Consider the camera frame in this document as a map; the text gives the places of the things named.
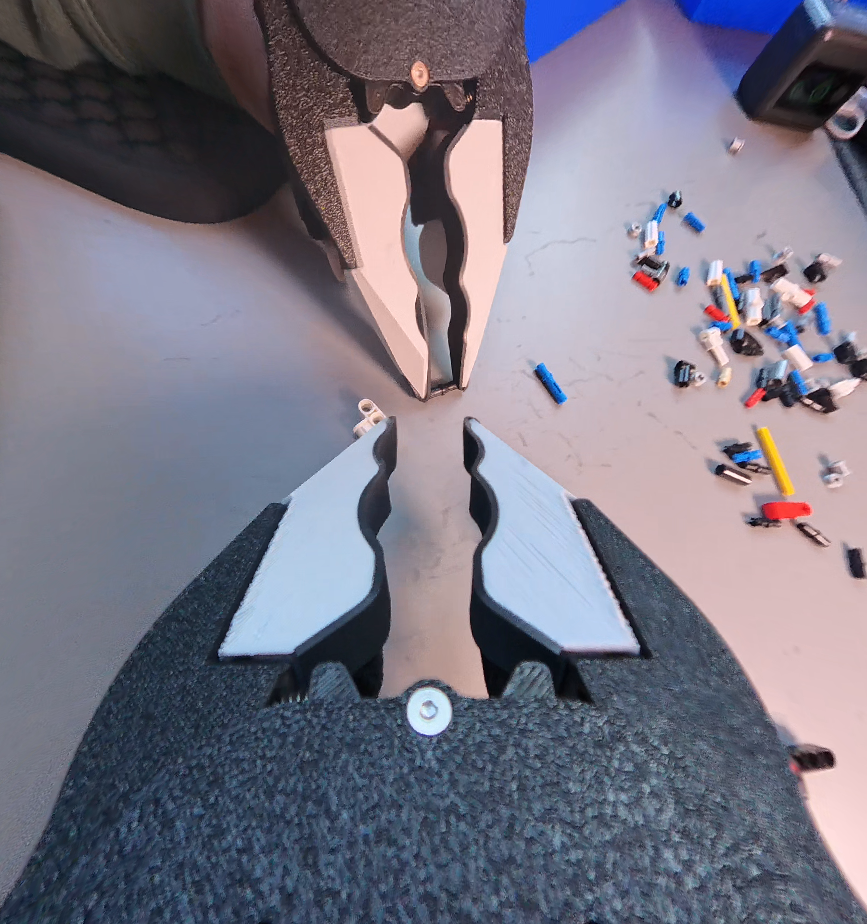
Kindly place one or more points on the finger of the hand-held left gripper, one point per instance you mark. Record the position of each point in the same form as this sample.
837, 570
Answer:
369, 217
480, 202

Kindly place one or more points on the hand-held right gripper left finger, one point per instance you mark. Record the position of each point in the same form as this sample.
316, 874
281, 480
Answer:
304, 578

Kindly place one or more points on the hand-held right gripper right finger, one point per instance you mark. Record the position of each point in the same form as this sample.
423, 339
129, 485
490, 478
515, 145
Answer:
556, 578

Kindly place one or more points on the white three-hole brick connector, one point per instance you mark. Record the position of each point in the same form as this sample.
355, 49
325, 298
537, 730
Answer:
369, 419

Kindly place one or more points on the blue toy pin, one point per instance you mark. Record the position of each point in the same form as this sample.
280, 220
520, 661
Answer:
549, 383

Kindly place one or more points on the pile of small toy bricks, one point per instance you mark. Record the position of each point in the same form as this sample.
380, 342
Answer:
758, 332

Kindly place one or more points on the grey desk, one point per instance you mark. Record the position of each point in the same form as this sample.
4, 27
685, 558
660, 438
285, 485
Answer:
145, 433

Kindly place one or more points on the person's left hand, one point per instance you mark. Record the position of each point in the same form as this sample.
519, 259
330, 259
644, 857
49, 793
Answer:
325, 257

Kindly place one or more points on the blue plastic bin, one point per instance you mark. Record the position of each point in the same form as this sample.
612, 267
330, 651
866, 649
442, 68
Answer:
564, 18

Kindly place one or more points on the short black brick piece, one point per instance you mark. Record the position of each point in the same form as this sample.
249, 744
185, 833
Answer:
855, 563

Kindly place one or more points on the partly built toy brick vehicle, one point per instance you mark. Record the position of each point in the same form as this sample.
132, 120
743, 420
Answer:
812, 757

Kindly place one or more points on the black box device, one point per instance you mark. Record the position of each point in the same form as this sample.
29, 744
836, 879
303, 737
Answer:
816, 65

